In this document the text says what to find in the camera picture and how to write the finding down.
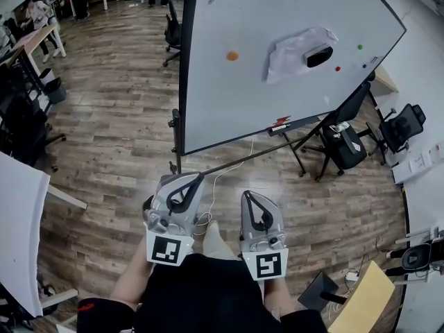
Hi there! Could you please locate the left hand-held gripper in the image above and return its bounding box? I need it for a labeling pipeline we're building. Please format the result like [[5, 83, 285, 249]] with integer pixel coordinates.
[[143, 171, 205, 268]]

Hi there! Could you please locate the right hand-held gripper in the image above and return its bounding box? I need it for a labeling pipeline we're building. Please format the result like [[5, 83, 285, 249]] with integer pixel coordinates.
[[239, 189, 290, 282]]

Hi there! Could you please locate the person's right forearm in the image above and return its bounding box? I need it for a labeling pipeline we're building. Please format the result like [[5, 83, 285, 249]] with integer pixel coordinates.
[[263, 275, 296, 317]]

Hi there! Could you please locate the person's left forearm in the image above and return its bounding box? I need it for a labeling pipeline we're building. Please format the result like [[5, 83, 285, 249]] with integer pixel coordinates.
[[109, 237, 157, 307]]

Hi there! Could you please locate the person's leg with white shoe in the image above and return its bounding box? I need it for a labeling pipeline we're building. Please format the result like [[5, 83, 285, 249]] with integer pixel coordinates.
[[202, 220, 240, 262]]

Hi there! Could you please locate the black stand base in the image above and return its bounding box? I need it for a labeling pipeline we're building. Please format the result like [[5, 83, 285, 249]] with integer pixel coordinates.
[[297, 271, 348, 315]]

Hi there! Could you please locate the person's black shirt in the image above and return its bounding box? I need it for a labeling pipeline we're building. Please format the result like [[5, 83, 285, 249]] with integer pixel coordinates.
[[76, 253, 329, 333]]

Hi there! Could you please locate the black marker tray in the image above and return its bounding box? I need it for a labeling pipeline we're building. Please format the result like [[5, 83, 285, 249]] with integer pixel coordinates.
[[266, 114, 329, 137]]

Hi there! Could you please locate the black chair with white label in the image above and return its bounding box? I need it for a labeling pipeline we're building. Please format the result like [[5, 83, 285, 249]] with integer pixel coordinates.
[[300, 80, 372, 182]]

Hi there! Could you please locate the white whiteboard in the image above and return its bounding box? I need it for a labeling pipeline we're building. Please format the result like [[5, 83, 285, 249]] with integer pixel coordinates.
[[178, 0, 407, 156]]

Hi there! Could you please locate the light wooden side table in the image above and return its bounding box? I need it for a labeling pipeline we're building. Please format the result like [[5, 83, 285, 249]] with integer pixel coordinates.
[[327, 260, 396, 333]]

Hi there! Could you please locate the white wooden chair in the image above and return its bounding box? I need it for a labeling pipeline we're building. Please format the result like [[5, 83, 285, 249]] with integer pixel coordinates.
[[40, 288, 79, 333]]

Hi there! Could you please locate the crumpled white paper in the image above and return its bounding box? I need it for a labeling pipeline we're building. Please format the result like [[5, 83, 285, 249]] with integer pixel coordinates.
[[265, 26, 340, 85]]

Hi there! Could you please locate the white cardboard box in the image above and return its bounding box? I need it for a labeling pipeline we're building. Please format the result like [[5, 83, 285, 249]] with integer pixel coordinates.
[[391, 144, 444, 185]]

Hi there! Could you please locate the grey trash bin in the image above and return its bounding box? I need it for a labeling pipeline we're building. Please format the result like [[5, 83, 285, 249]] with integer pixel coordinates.
[[44, 77, 67, 105]]

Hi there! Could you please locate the black mesh armrest office chair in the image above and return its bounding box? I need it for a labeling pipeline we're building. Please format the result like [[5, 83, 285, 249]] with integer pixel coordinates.
[[366, 103, 427, 166]]

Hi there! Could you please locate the black whiteboard eraser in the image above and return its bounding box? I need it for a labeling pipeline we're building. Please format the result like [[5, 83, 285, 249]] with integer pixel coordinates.
[[303, 42, 334, 69]]

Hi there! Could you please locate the light wooden desk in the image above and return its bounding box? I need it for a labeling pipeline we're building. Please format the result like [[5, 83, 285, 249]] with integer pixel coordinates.
[[373, 64, 400, 96]]

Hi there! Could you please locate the wooden desk with white legs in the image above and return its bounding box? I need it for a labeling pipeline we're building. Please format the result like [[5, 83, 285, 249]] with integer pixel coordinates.
[[10, 22, 67, 62]]

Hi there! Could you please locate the white cable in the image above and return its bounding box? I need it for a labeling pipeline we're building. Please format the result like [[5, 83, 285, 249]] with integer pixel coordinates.
[[192, 137, 255, 237]]

